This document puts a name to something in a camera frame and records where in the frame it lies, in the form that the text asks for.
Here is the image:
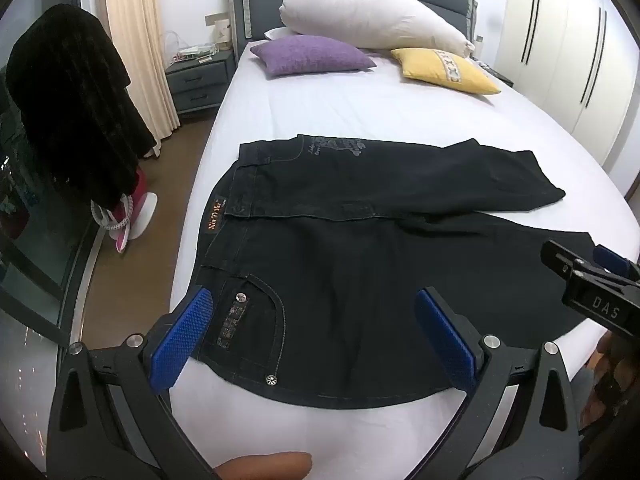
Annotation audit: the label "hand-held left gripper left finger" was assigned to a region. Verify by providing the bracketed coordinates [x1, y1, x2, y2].
[46, 286, 236, 480]

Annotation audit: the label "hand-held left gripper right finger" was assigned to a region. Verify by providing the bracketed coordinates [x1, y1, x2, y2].
[414, 286, 581, 480]

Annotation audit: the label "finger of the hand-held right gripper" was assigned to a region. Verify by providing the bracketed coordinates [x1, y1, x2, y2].
[592, 244, 640, 284]
[541, 239, 602, 287]

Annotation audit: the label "black denim pants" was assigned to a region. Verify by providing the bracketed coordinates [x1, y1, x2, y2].
[192, 134, 591, 410]

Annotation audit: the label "person's right hand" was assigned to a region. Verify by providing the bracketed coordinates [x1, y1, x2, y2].
[596, 334, 640, 411]

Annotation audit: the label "person's left hand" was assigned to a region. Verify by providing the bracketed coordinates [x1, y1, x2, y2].
[214, 451, 313, 480]

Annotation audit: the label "pink and white fan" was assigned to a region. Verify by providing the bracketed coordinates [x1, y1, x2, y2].
[90, 170, 158, 255]

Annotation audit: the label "white wardrobe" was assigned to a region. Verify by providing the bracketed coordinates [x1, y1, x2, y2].
[502, 0, 640, 196]

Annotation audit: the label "yellow cushion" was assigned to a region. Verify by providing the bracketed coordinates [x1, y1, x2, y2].
[390, 48, 502, 96]

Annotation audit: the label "bed with white sheet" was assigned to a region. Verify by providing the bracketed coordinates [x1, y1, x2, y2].
[167, 35, 640, 480]

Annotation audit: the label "grey nightstand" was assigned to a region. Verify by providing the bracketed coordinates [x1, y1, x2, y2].
[165, 49, 237, 116]

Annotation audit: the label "black hanging garment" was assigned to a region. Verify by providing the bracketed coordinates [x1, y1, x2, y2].
[5, 4, 157, 210]

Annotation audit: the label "clear plastic box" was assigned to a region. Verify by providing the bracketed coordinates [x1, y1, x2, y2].
[172, 42, 217, 61]

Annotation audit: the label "beige curtain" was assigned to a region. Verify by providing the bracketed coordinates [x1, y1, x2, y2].
[102, 0, 181, 143]

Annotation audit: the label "purple cushion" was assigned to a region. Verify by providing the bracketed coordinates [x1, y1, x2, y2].
[249, 35, 377, 79]

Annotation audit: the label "long white pillow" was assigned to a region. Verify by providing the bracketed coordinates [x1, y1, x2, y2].
[280, 0, 476, 58]

